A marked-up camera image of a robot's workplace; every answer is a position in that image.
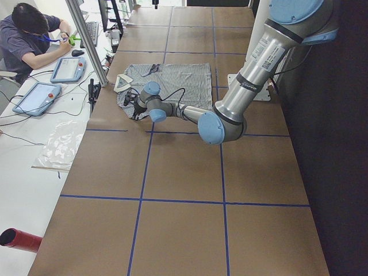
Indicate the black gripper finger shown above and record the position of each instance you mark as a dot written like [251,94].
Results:
[135,116]

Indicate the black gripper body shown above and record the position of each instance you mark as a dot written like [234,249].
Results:
[138,108]

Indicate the striped polo shirt white collar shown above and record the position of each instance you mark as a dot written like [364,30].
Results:
[189,84]

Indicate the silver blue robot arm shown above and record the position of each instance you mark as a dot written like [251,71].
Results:
[288,24]

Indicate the black clamp tool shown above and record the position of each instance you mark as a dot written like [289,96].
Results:
[93,92]

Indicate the far teach pendant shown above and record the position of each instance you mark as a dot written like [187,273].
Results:
[68,70]

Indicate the teach pendant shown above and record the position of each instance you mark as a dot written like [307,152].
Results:
[38,99]
[68,70]

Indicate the clear plastic bag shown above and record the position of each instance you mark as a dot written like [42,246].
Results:
[61,147]

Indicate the black computer mouse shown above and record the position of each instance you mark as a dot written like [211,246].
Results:
[76,53]

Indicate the black keyboard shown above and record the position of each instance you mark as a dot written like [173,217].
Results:
[92,28]

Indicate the near teach pendant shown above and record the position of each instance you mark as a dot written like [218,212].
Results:
[38,99]

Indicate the seated person dark shirt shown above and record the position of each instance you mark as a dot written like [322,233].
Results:
[25,40]

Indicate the red cylinder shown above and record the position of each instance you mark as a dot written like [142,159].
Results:
[16,239]

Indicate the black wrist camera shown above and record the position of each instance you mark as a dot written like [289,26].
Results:
[130,98]

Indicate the aluminium frame post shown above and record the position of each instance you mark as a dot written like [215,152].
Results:
[79,21]

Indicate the white pedestal base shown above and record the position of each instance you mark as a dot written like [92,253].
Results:
[263,94]

